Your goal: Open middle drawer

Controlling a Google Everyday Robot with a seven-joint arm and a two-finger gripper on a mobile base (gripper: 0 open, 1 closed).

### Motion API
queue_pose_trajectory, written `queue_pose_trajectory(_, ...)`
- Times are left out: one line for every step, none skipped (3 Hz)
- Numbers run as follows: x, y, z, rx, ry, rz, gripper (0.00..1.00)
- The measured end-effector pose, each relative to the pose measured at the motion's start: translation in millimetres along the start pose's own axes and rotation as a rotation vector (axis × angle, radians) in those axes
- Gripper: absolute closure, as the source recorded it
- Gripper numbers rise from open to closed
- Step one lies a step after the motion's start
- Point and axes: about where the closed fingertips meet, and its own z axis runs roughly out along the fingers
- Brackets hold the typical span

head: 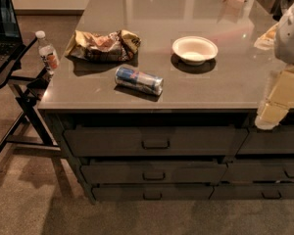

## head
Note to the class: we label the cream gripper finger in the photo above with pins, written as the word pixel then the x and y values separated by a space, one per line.
pixel 269 116

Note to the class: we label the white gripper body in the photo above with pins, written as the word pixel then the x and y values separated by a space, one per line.
pixel 291 38

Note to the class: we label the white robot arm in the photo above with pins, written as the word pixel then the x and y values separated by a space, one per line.
pixel 283 48

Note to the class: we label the brown container at edge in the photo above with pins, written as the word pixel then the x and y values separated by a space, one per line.
pixel 265 41

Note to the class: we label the white bowl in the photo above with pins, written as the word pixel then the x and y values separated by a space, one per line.
pixel 194 50

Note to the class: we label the blue silver energy drink can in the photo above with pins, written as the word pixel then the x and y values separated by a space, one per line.
pixel 140 81

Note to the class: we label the crumpled chip bag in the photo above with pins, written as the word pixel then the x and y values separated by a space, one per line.
pixel 117 46

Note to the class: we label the clear plastic water bottle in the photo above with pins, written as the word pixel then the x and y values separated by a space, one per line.
pixel 47 52

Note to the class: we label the black laptop stand table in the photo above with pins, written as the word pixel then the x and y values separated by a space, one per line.
pixel 27 91

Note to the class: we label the black laptop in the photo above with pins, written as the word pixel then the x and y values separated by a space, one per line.
pixel 11 42

